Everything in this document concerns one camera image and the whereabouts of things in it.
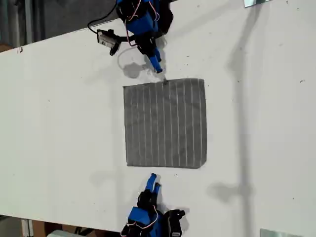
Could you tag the grey striped square towel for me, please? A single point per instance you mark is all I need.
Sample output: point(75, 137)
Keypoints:
point(165, 123)

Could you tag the white plastic container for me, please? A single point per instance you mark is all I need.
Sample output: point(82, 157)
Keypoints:
point(59, 234)

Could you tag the white table leg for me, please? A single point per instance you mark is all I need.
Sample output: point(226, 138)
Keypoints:
point(26, 228)

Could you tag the gripper camera stalk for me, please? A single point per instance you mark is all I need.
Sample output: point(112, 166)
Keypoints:
point(123, 39)
point(174, 214)

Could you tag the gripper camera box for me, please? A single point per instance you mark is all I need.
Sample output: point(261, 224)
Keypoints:
point(105, 38)
point(175, 228)

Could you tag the grey metal post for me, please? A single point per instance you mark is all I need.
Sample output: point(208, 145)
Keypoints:
point(28, 22)

